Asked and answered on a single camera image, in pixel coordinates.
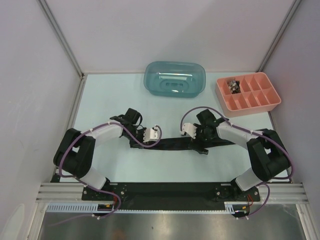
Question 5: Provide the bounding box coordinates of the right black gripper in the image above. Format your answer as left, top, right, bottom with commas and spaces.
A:
188, 123, 214, 155

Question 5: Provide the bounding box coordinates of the dark striped necktie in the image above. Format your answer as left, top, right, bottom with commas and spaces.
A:
129, 137, 235, 155

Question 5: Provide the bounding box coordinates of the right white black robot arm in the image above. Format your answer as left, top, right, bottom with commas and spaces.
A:
181, 109, 292, 201

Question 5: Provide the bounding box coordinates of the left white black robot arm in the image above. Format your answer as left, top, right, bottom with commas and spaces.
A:
53, 108, 143, 200

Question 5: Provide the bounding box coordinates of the rolled tie in tray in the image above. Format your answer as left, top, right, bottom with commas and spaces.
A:
227, 79, 241, 94

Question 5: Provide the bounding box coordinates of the teal transparent plastic tub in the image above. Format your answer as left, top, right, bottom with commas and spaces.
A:
143, 61, 207, 98

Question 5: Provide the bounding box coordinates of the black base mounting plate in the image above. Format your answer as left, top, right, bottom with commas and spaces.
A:
81, 182, 261, 211

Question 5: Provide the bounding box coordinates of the pink compartment organizer tray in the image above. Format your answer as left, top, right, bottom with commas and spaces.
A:
215, 72, 282, 118

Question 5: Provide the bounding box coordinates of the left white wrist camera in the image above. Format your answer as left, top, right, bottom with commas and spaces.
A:
143, 125, 160, 143

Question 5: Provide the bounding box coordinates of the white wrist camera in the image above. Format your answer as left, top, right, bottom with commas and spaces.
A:
180, 123, 197, 139
143, 125, 160, 143

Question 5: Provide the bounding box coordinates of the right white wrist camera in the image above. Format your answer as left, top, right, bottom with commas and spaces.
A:
180, 123, 197, 139

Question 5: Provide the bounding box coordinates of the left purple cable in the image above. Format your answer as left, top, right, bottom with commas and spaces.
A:
57, 121, 164, 220

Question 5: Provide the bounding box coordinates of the aluminium extrusion rail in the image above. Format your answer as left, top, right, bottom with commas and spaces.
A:
36, 182, 309, 204

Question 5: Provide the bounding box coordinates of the white slotted cable duct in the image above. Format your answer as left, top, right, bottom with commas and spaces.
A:
46, 202, 248, 214

